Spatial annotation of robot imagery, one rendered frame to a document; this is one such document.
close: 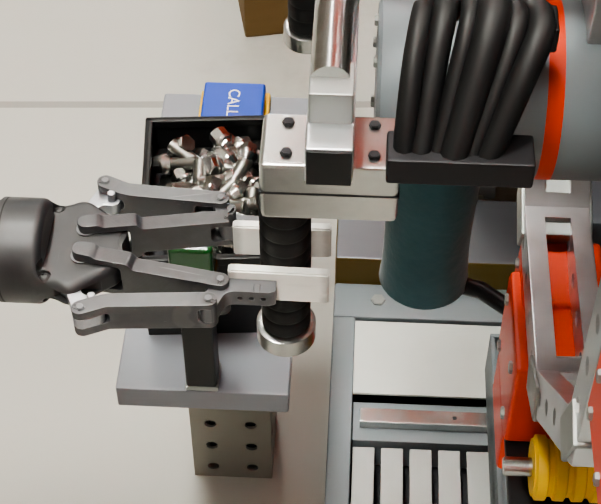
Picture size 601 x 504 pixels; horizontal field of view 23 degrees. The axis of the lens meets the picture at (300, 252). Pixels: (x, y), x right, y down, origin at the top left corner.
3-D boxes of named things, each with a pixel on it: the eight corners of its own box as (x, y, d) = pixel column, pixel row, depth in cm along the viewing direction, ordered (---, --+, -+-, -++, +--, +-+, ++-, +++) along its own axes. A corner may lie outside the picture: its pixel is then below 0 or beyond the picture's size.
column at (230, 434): (272, 478, 188) (266, 263, 157) (195, 475, 188) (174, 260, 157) (276, 415, 195) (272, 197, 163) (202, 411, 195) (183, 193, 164)
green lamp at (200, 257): (214, 281, 129) (212, 251, 126) (169, 279, 129) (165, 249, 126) (218, 247, 131) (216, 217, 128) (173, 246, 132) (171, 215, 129)
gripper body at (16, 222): (14, 240, 109) (138, 244, 108) (-8, 328, 103) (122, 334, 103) (-1, 169, 103) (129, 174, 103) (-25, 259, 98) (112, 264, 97)
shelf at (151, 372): (288, 413, 144) (288, 395, 141) (117, 406, 144) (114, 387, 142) (309, 116, 172) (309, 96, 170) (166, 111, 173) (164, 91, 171)
